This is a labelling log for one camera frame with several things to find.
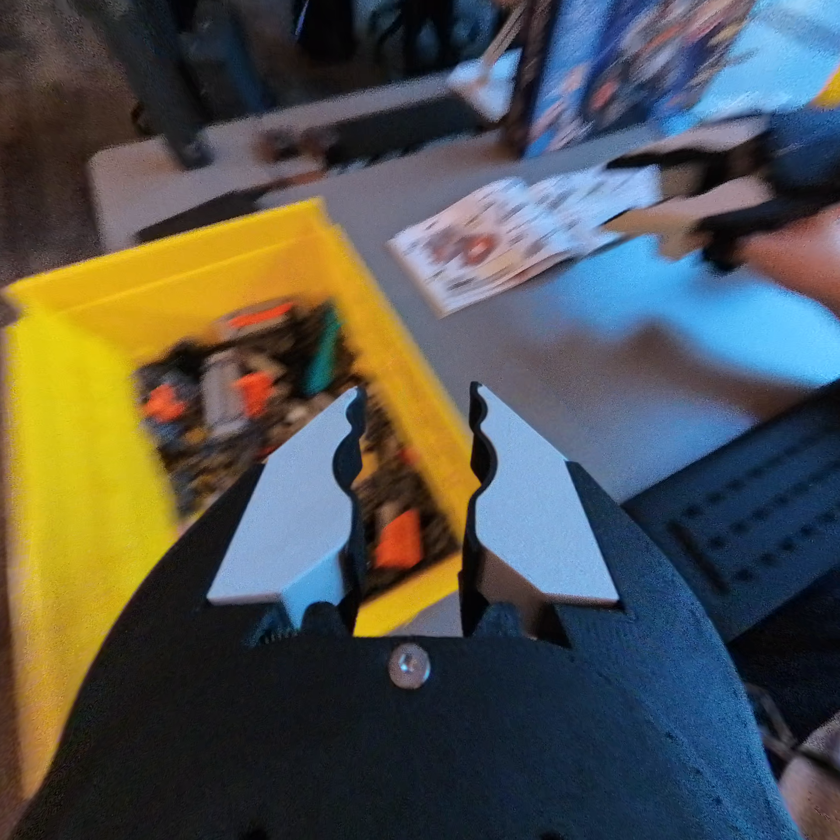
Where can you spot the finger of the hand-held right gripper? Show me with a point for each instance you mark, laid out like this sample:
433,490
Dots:
682,220
709,164

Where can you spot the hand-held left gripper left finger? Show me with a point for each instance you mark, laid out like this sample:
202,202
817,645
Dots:
282,525

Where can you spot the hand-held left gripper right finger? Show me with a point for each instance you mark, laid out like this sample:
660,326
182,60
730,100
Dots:
544,525

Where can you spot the pile of toy bricks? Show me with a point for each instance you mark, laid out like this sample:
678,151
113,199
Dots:
216,394

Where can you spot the toy instruction booklet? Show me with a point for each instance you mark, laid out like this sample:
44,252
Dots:
499,243

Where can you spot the yellow plastic bin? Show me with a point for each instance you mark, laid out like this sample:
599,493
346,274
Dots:
85,459

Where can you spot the grey desk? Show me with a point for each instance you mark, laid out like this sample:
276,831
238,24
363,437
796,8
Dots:
623,341

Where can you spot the person's right hand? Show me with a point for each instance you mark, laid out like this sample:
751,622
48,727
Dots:
800,256

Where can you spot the colourful toy box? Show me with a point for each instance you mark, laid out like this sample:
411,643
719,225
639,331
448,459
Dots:
623,65

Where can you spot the black perforated block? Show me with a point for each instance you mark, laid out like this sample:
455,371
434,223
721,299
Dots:
754,512

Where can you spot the black power adapter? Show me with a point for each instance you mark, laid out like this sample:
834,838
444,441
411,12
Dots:
197,220

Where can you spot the light grey side table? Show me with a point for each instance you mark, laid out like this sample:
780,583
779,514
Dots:
131,184

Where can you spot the person's beige trousers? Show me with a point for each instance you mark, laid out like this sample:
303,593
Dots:
817,781

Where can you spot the black metal post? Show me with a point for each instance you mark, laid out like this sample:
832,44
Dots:
157,79

